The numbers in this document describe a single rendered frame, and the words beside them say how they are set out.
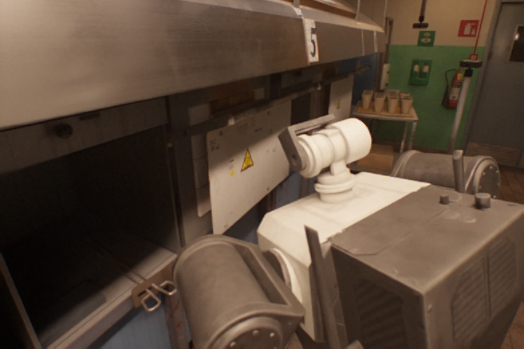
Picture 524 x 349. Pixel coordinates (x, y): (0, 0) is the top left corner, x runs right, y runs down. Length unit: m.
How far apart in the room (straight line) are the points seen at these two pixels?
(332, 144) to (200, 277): 0.24
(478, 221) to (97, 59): 0.49
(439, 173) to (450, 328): 0.30
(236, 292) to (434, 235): 0.22
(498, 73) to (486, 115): 0.54
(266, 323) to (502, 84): 4.64
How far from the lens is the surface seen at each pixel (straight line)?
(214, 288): 0.34
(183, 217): 1.10
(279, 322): 0.34
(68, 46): 0.43
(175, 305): 1.27
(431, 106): 4.77
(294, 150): 0.41
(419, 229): 0.38
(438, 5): 4.71
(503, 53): 4.78
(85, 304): 1.05
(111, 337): 1.20
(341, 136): 0.44
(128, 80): 0.46
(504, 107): 4.87
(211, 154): 0.92
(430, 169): 0.59
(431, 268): 0.32
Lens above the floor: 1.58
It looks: 21 degrees down
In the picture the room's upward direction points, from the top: straight up
